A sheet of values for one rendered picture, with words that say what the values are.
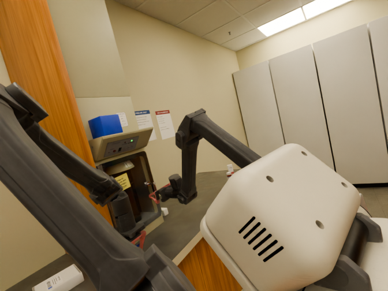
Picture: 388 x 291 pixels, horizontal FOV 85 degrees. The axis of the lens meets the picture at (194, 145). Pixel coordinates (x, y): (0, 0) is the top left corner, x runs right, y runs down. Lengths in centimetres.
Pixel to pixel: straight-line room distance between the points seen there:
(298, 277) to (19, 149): 35
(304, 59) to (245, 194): 348
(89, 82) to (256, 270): 106
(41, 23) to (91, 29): 28
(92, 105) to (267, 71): 306
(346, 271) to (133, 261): 25
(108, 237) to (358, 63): 358
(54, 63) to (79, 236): 83
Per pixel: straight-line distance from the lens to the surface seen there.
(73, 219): 30
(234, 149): 63
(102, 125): 101
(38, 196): 31
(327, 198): 34
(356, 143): 373
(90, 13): 138
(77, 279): 113
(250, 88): 382
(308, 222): 28
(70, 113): 99
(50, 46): 107
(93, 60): 124
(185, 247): 106
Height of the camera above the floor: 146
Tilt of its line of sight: 5 degrees down
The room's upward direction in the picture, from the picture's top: 14 degrees counter-clockwise
